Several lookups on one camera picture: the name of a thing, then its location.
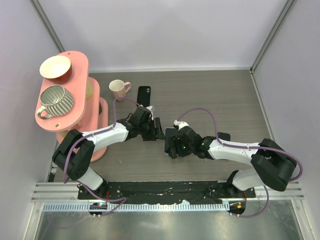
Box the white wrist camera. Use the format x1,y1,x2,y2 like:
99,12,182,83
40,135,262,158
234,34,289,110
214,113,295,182
173,120,189,131
146,105,155,120

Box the blue smartphone black screen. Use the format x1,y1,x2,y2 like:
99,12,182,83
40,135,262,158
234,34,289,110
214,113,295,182
164,127,178,155

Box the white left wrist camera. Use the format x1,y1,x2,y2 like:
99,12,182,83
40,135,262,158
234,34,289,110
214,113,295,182
146,105,155,120

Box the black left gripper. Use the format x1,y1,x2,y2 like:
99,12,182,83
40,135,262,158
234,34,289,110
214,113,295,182
138,117,165,142

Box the aluminium frame rail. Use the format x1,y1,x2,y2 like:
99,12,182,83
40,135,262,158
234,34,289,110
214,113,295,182
31,181,304,216

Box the black phone case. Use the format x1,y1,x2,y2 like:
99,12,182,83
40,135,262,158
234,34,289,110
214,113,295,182
136,86,151,107

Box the pink tiered shelf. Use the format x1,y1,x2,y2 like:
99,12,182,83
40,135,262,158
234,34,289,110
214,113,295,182
34,50,109,163

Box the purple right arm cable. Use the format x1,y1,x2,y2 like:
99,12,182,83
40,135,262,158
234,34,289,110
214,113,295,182
176,107,305,218

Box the white bowl red outside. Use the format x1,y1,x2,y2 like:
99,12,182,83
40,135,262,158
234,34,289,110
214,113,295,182
39,55,72,84

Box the pink mug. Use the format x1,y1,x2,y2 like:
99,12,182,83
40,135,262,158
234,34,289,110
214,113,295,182
108,79,131,102

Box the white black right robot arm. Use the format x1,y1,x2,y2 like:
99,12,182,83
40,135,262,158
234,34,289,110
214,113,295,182
164,125,298,198

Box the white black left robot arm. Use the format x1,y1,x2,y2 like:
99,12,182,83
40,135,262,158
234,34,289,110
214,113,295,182
52,105,165,200

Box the grey striped mug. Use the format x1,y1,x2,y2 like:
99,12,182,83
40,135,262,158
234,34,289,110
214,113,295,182
36,84,75,120

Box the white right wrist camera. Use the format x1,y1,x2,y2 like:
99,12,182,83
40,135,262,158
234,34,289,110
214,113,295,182
173,120,189,131

